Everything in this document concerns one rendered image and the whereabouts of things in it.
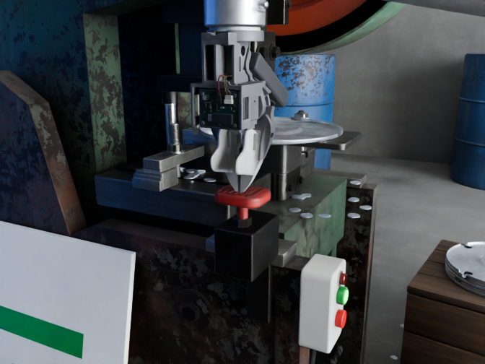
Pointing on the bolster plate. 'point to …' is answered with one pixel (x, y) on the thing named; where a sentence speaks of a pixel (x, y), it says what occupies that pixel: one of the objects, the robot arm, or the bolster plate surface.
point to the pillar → (169, 119)
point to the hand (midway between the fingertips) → (242, 181)
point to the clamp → (166, 164)
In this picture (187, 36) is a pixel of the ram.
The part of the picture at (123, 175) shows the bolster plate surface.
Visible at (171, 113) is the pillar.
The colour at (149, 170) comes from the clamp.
